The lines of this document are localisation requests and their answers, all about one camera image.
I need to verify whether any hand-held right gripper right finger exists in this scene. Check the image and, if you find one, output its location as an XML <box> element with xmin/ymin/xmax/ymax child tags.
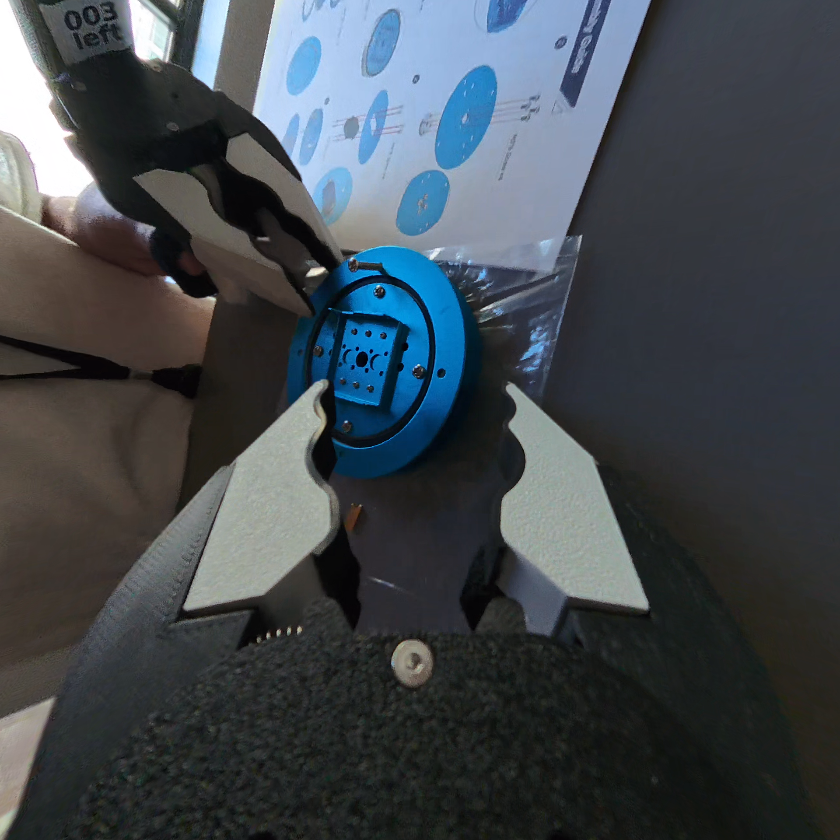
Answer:
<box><xmin>461</xmin><ymin>382</ymin><xmax>652</xmax><ymax>639</ymax></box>

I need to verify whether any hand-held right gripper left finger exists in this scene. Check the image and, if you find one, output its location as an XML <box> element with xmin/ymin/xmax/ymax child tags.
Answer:
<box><xmin>182</xmin><ymin>378</ymin><xmax>362</xmax><ymax>630</ymax></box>

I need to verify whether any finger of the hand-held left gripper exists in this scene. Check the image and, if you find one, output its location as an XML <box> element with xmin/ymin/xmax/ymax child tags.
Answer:
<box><xmin>223</xmin><ymin>125</ymin><xmax>343</xmax><ymax>269</ymax></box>
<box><xmin>133</xmin><ymin>165</ymin><xmax>317</xmax><ymax>317</ymax></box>

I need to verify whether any blue round bearing base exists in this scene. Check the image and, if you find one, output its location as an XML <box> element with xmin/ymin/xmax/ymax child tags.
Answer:
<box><xmin>287</xmin><ymin>245</ymin><xmax>484</xmax><ymax>480</ymax></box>

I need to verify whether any person's left hand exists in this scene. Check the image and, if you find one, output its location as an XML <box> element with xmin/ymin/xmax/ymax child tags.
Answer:
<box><xmin>42</xmin><ymin>184</ymin><xmax>206</xmax><ymax>278</ymax></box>

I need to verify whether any office window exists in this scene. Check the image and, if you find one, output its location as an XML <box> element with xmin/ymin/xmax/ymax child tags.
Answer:
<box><xmin>0</xmin><ymin>0</ymin><xmax>231</xmax><ymax>198</ymax></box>

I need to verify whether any clear plastic bag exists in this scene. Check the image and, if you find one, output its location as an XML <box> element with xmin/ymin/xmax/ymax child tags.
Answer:
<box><xmin>420</xmin><ymin>235</ymin><xmax>584</xmax><ymax>404</ymax></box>

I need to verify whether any printed assembly guide sheet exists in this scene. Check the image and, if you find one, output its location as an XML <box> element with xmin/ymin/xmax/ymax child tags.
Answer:
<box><xmin>252</xmin><ymin>0</ymin><xmax>652</xmax><ymax>256</ymax></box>

